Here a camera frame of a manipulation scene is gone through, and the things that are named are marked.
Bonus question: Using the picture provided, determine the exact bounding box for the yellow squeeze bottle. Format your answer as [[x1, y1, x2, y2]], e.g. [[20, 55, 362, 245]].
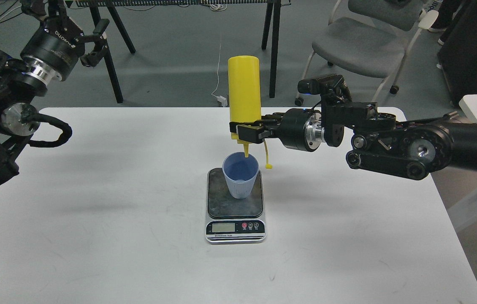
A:
[[228, 55, 262, 158]]

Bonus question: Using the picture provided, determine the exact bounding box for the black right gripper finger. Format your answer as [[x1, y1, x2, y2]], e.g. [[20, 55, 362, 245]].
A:
[[229, 113, 285, 132], [237, 125, 279, 144]]

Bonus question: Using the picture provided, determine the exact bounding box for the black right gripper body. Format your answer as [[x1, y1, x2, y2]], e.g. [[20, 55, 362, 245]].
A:
[[279, 109, 318, 152]]

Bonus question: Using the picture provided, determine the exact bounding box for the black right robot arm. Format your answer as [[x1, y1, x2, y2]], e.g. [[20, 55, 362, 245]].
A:
[[230, 74, 477, 180]]

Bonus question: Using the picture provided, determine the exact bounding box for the white charger cable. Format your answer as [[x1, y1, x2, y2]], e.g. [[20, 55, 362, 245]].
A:
[[211, 34, 228, 107]]

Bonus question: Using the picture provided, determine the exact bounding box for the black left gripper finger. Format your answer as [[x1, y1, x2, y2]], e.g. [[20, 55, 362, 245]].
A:
[[21, 0, 74, 38], [79, 19, 110, 67]]

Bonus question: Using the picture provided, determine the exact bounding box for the grey office chair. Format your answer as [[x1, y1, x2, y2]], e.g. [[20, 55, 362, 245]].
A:
[[301, 0, 439, 102]]

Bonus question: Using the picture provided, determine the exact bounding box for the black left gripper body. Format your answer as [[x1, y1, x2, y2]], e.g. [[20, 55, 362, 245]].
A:
[[21, 28, 85, 81]]

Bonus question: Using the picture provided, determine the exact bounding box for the black-legged background table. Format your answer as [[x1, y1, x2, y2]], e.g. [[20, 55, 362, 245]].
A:
[[65, 0, 291, 98]]

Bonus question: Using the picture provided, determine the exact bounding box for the blue plastic cup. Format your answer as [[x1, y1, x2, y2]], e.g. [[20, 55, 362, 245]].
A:
[[222, 152, 259, 199]]

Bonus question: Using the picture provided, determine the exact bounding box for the digital kitchen scale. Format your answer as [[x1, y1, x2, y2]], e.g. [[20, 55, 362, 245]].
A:
[[205, 168, 267, 244]]

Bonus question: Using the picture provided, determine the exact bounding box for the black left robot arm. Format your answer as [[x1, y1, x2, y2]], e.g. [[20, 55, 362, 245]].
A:
[[0, 0, 110, 185]]

